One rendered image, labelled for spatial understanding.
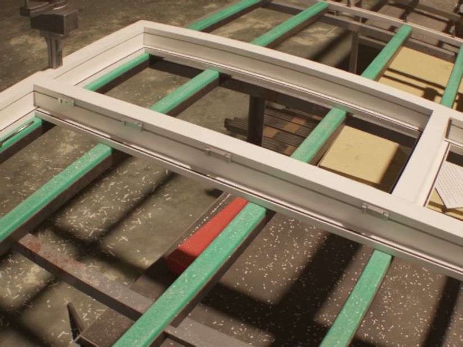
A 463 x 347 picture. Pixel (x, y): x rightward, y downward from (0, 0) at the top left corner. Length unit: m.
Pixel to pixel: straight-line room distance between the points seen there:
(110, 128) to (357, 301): 0.60
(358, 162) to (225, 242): 0.73
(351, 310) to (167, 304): 0.27
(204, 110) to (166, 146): 2.00
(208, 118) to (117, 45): 1.55
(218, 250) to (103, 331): 0.36
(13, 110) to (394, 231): 0.84
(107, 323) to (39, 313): 0.86
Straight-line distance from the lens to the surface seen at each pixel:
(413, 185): 1.00
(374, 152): 1.64
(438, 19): 3.20
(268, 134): 2.25
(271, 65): 1.40
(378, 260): 0.93
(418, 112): 1.30
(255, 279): 1.25
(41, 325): 1.97
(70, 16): 1.28
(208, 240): 1.28
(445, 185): 1.58
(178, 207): 2.40
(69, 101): 1.22
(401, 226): 0.93
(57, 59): 1.35
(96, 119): 1.18
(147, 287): 1.23
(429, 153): 1.11
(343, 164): 1.56
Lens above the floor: 1.47
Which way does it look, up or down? 34 degrees down
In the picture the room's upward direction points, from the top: 3 degrees clockwise
